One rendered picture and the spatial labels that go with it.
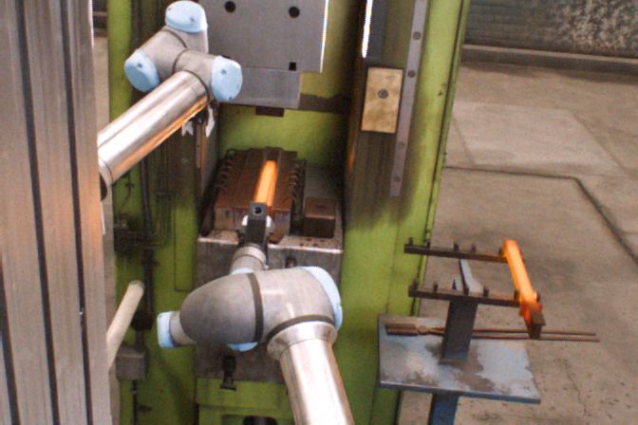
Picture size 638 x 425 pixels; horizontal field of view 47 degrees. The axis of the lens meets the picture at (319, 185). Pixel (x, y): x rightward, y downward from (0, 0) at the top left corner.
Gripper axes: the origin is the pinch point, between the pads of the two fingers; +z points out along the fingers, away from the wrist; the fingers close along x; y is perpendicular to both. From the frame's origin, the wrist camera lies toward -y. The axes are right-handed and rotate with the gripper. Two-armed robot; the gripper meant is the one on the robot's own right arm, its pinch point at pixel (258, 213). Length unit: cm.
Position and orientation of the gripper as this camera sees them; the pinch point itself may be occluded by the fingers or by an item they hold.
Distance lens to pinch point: 181.8
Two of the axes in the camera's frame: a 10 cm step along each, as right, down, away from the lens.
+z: 0.2, -3.9, 9.2
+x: 10.0, 0.8, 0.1
